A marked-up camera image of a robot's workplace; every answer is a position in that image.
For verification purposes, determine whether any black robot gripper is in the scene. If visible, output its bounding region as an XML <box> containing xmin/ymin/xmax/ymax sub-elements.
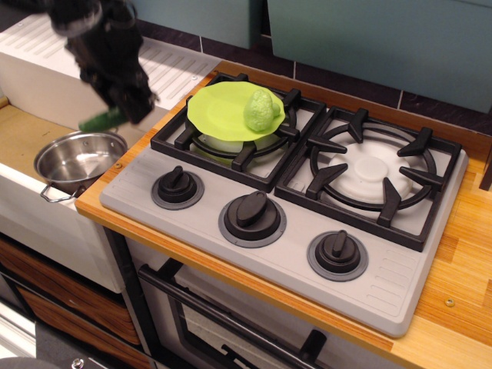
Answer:
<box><xmin>67</xmin><ymin>22</ymin><xmax>158</xmax><ymax>124</ymax></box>

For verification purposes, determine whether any dark green toy pickle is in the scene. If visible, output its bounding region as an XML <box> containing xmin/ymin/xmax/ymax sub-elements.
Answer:
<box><xmin>78</xmin><ymin>107</ymin><xmax>128</xmax><ymax>132</ymax></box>

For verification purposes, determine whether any light green toy cauliflower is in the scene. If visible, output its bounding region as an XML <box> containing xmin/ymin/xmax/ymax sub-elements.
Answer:
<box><xmin>243</xmin><ymin>89</ymin><xmax>281</xmax><ymax>132</ymax></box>

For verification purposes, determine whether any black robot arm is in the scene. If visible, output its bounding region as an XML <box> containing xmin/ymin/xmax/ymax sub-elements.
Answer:
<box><xmin>45</xmin><ymin>1</ymin><xmax>157</xmax><ymax>125</ymax></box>

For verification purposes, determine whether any white toy sink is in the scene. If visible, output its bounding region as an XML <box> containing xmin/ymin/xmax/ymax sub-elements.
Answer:
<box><xmin>0</xmin><ymin>8</ymin><xmax>223</xmax><ymax>295</ymax></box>

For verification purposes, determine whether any stainless steel pot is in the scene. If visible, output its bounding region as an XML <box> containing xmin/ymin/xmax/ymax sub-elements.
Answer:
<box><xmin>34</xmin><ymin>131</ymin><xmax>128</xmax><ymax>203</ymax></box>

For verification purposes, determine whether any lime green plastic plate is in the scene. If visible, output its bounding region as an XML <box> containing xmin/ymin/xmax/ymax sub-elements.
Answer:
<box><xmin>187</xmin><ymin>81</ymin><xmax>286</xmax><ymax>141</ymax></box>

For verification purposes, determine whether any black left stove knob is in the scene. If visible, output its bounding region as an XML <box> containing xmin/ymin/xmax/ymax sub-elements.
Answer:
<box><xmin>151</xmin><ymin>165</ymin><xmax>204</xmax><ymax>211</ymax></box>

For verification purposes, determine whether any black stove knob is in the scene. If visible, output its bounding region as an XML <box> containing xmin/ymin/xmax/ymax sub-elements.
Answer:
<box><xmin>218</xmin><ymin>191</ymin><xmax>287</xmax><ymax>248</ymax></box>
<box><xmin>307</xmin><ymin>230</ymin><xmax>369</xmax><ymax>282</ymax></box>
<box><xmin>151</xmin><ymin>165</ymin><xmax>204</xmax><ymax>211</ymax></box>

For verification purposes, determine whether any white left burner cap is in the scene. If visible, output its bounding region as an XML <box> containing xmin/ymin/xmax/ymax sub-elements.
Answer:
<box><xmin>198</xmin><ymin>134</ymin><xmax>286</xmax><ymax>157</ymax></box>

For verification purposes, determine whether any white burner cap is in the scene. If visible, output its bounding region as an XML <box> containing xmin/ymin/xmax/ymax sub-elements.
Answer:
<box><xmin>319</xmin><ymin>131</ymin><xmax>427</xmax><ymax>204</ymax></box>
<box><xmin>198</xmin><ymin>134</ymin><xmax>286</xmax><ymax>157</ymax></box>

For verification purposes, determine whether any black left burner grate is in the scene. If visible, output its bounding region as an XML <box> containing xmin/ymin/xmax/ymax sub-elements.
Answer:
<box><xmin>151</xmin><ymin>73</ymin><xmax>327</xmax><ymax>191</ymax></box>

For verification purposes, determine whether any black burner grate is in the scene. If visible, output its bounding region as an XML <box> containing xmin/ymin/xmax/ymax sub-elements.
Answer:
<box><xmin>151</xmin><ymin>73</ymin><xmax>327</xmax><ymax>191</ymax></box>
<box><xmin>275</xmin><ymin>107</ymin><xmax>466</xmax><ymax>251</ymax></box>

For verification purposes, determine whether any black middle stove knob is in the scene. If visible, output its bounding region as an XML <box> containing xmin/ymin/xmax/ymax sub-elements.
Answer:
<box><xmin>218</xmin><ymin>191</ymin><xmax>287</xmax><ymax>248</ymax></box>

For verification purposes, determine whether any wooden drawer front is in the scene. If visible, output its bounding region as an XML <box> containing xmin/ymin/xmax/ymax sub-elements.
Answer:
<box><xmin>1</xmin><ymin>234</ymin><xmax>151</xmax><ymax>368</ymax></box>

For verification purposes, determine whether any grey toy stove top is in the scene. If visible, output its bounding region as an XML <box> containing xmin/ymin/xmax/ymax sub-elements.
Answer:
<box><xmin>100</xmin><ymin>73</ymin><xmax>468</xmax><ymax>337</ymax></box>

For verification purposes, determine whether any white right burner cap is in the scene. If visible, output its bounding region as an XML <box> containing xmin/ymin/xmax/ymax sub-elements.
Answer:
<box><xmin>319</xmin><ymin>131</ymin><xmax>427</xmax><ymax>204</ymax></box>

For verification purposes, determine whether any black right stove knob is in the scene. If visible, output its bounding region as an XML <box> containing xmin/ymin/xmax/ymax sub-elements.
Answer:
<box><xmin>307</xmin><ymin>230</ymin><xmax>369</xmax><ymax>282</ymax></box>

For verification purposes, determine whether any black right burner grate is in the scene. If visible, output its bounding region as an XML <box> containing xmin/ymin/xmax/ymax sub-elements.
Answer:
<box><xmin>275</xmin><ymin>107</ymin><xmax>466</xmax><ymax>251</ymax></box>

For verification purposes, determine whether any black oven door handle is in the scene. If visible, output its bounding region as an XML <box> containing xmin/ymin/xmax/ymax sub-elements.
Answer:
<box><xmin>138</xmin><ymin>265</ymin><xmax>326</xmax><ymax>368</ymax></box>

